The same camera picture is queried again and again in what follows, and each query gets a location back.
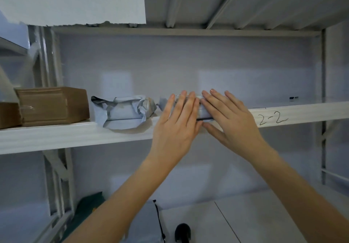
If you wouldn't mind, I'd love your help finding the person's left hand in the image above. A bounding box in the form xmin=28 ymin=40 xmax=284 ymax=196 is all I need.
xmin=147 ymin=90 xmax=204 ymax=171

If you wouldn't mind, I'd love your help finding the person's right hand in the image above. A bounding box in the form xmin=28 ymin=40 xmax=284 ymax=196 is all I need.
xmin=200 ymin=88 xmax=276 ymax=167

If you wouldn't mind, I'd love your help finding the grey plastic parcel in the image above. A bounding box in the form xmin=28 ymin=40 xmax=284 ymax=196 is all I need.
xmin=91 ymin=95 xmax=158 ymax=130
xmin=158 ymin=94 xmax=216 ymax=122

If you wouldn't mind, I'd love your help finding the person's left forearm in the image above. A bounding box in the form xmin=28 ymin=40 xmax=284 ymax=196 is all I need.
xmin=62 ymin=157 xmax=175 ymax=243

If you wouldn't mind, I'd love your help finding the person's right forearm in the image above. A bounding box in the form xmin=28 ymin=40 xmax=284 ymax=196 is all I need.
xmin=255 ymin=149 xmax=349 ymax=243

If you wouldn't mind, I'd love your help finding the crumpled grey plastic parcel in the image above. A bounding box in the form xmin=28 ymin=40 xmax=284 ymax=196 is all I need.
xmin=91 ymin=95 xmax=158 ymax=130

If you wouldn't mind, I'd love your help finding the black round object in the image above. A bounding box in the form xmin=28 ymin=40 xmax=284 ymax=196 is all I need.
xmin=175 ymin=223 xmax=192 ymax=243

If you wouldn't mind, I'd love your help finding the grey bag with black trim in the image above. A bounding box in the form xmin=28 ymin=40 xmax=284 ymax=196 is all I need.
xmin=122 ymin=200 xmax=166 ymax=243

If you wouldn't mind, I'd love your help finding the large brown cardboard box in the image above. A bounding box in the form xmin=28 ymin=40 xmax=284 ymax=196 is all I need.
xmin=14 ymin=87 xmax=90 ymax=127

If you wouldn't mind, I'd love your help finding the white metal shelving rack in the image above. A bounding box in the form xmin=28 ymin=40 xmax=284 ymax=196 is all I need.
xmin=0 ymin=0 xmax=349 ymax=243

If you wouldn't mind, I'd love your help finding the green mat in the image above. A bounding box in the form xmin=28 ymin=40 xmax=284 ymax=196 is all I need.
xmin=61 ymin=192 xmax=106 ymax=243

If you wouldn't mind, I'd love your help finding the small brown cardboard box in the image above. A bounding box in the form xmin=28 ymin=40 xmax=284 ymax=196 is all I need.
xmin=0 ymin=102 xmax=23 ymax=129

